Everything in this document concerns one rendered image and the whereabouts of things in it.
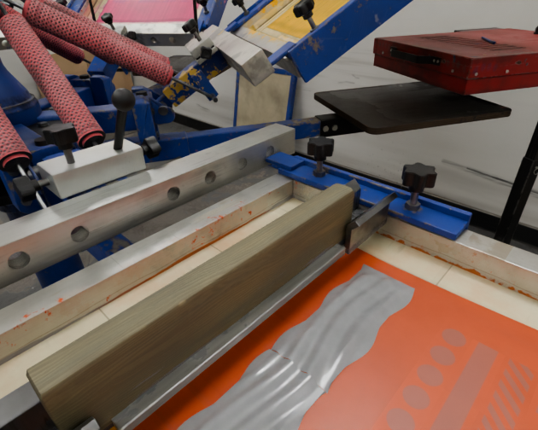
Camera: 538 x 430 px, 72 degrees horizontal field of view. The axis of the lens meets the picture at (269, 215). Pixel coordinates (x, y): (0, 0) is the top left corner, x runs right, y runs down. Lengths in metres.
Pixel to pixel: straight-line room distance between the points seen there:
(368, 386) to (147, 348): 0.20
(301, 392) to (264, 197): 0.31
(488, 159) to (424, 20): 0.82
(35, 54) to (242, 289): 0.62
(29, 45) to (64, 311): 0.54
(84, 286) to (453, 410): 0.39
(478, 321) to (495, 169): 1.94
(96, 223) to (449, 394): 0.43
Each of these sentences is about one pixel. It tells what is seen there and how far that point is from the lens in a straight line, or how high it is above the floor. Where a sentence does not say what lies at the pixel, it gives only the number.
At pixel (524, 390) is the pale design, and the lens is 0.43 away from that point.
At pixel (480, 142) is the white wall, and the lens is 2.36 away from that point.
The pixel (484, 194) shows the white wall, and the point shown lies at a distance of 2.45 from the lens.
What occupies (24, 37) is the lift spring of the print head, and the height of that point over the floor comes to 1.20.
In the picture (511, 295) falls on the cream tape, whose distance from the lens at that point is 0.52.
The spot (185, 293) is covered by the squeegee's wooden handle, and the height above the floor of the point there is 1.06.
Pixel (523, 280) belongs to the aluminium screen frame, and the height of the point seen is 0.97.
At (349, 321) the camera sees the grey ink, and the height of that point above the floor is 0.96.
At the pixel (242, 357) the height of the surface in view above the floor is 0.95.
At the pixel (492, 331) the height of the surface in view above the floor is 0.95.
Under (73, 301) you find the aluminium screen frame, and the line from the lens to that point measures 0.46.
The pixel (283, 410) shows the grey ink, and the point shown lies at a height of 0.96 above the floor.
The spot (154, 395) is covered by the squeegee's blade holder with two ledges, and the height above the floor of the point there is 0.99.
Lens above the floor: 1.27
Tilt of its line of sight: 32 degrees down
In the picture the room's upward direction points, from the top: 2 degrees counter-clockwise
